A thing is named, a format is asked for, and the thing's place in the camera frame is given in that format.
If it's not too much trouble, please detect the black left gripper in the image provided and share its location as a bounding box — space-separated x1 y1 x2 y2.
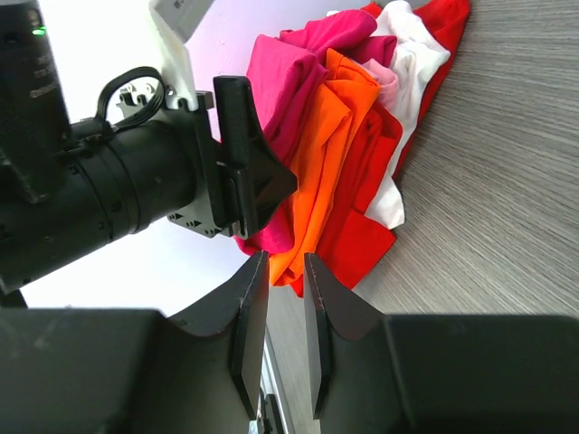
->
1 76 298 294

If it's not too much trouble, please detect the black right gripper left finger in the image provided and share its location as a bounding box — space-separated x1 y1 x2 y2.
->
1 253 269 433

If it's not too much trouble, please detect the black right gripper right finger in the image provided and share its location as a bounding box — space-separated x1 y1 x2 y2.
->
304 254 578 433

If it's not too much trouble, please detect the pink t shirt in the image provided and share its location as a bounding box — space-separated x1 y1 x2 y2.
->
237 10 394 254

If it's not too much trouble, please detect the orange folded t shirt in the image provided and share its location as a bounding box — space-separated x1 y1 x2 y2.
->
270 49 380 287

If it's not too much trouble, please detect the white folded t shirt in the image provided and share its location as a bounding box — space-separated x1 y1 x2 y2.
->
365 1 451 230

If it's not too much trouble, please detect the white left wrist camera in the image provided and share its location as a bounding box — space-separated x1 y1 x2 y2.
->
148 0 214 111

